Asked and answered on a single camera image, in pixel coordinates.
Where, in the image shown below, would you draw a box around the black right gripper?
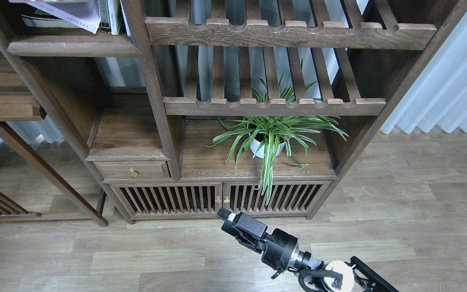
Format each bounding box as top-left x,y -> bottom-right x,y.
216,207 -> 300,272

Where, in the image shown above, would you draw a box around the white book top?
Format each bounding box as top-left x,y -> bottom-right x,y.
9,0 -> 100,34

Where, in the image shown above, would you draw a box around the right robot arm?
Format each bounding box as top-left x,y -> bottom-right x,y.
216,208 -> 396,292

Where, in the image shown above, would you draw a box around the white plant pot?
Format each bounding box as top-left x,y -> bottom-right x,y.
250,133 -> 286,159

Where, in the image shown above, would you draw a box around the brass drawer knob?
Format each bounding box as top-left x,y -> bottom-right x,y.
129,168 -> 138,177

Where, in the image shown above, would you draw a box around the spider plant leaves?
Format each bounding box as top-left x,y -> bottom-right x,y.
210,115 -> 349,205

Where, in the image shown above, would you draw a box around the dark wooden bookshelf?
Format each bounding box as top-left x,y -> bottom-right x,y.
0,0 -> 467,222

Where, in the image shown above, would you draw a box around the dark spine upright book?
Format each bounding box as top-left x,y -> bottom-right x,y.
97,0 -> 111,33

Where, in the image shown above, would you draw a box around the white curtain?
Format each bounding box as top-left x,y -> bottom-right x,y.
380,12 -> 467,134

